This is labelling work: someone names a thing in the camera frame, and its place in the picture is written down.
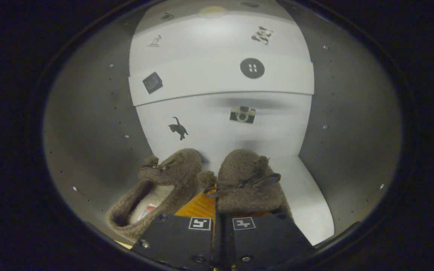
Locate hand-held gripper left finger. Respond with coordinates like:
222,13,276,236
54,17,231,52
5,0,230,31
131,191,217,270

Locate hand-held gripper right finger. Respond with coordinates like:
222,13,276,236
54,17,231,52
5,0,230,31
214,211,315,270

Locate brown fuzzy slipper shoe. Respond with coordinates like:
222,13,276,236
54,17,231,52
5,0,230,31
198,149,293,221
105,148,203,241

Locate grey shoe cabinet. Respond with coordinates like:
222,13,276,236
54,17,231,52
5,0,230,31
43,0,403,249

